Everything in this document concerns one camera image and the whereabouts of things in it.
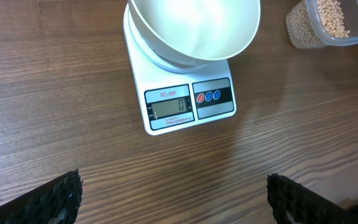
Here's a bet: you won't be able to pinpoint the clear plastic container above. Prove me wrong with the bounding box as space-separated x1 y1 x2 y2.
285 0 358 49

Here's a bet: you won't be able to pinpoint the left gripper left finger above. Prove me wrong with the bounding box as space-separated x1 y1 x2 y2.
0 169 83 224

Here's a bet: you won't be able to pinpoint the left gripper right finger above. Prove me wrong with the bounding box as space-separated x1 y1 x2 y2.
267 174 358 224

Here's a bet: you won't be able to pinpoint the white bowl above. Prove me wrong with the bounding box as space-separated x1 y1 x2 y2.
127 0 261 65

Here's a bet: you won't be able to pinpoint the soybeans in container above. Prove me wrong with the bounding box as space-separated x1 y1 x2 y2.
285 0 351 49

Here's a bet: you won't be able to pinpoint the white digital kitchen scale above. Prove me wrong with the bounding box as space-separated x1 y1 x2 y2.
123 8 237 136

